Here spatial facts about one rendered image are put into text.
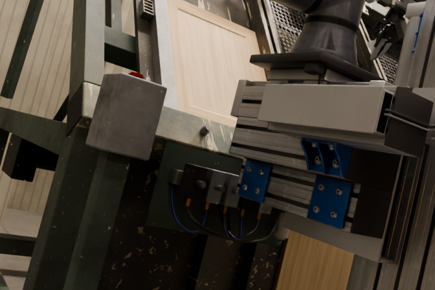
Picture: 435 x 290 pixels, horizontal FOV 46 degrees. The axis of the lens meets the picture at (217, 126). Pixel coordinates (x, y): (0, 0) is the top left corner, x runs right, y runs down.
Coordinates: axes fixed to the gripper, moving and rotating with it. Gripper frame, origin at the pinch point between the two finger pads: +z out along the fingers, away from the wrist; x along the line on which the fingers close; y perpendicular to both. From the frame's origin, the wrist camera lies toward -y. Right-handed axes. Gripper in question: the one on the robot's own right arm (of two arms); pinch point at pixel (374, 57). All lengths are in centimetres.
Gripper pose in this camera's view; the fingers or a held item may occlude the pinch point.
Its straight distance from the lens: 203.2
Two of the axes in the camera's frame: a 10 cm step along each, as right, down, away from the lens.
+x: -8.0, -2.4, -5.5
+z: -4.7, 8.2, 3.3
